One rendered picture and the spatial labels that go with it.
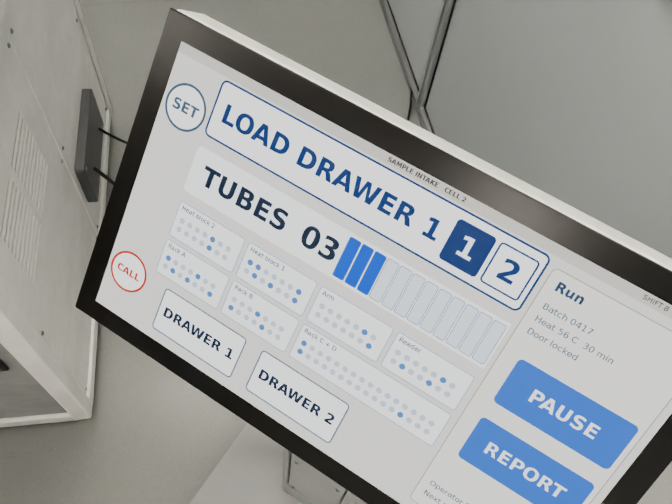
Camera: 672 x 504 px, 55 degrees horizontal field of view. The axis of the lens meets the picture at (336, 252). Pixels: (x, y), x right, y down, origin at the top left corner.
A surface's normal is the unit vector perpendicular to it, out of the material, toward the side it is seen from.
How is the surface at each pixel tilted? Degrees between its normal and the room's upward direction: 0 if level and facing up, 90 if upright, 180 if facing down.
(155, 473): 0
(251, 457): 5
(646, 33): 90
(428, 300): 50
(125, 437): 0
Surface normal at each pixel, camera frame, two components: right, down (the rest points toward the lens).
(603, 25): -0.98, 0.13
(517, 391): -0.36, 0.22
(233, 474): 0.00, -0.54
